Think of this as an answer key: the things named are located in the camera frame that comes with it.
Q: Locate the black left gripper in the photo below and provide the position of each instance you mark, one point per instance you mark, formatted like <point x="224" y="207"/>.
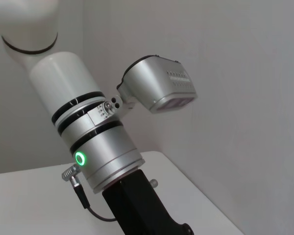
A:
<point x="142" y="205"/>

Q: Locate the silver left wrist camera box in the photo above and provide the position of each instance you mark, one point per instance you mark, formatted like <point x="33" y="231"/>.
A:
<point x="159" y="83"/>

